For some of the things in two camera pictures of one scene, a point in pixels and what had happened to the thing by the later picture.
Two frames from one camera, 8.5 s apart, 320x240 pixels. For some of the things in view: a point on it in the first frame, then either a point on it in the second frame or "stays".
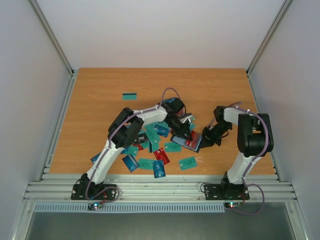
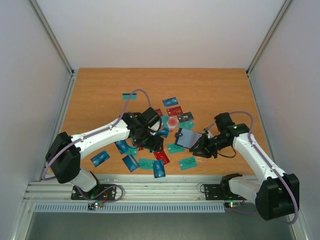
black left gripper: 185,129 to 154,145
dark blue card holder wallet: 193,144 stays
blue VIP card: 159,169 stays
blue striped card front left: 130,162 stays
